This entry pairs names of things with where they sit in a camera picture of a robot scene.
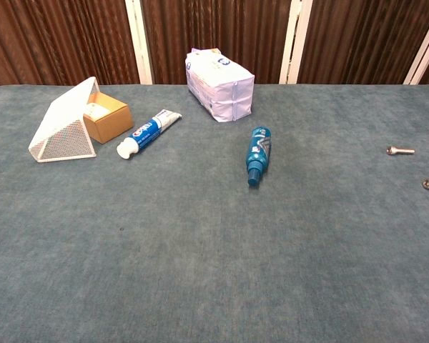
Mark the white item inside cardboard box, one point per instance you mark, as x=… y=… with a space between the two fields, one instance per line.
x=96 y=110

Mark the brown cardboard box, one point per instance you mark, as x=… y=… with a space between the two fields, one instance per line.
x=109 y=125

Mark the white tissue pack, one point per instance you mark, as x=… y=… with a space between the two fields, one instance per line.
x=218 y=85

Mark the blue spray bottle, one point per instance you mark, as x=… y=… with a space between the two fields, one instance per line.
x=258 y=150

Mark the blue white toothpaste tube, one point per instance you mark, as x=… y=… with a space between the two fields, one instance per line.
x=146 y=132

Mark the white screen frame post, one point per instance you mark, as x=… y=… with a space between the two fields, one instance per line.
x=423 y=50
x=138 y=39
x=295 y=43

